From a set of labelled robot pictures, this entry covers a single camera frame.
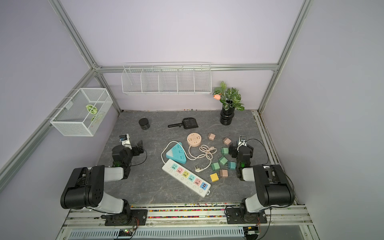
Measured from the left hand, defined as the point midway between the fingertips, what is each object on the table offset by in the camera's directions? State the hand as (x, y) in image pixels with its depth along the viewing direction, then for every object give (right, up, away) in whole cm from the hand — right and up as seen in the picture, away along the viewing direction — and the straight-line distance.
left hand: (135, 142), depth 92 cm
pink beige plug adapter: (+59, 0, +9) cm, 60 cm away
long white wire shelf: (+20, +42, +6) cm, 47 cm away
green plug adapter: (+50, -14, -3) cm, 52 cm away
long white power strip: (+35, -21, -10) cm, 42 cm away
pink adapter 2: (+49, +3, +10) cm, 50 cm away
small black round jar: (0, +12, +16) cm, 20 cm away
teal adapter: (+60, -14, -3) cm, 61 cm away
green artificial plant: (+58, +27, -4) cm, 64 cm away
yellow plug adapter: (+49, -20, -8) cm, 53 cm away
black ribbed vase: (+60, +17, +14) cm, 64 cm away
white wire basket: (-23, +17, -12) cm, 31 cm away
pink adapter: (+55, -18, -6) cm, 58 cm away
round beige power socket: (+37, +1, +9) cm, 38 cm away
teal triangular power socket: (+26, -8, +2) cm, 27 cm away
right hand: (+66, -1, +2) cm, 66 cm away
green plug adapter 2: (+57, -6, +3) cm, 57 cm away
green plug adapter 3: (+55, -11, -1) cm, 56 cm away
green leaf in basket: (-18, +19, -13) cm, 29 cm away
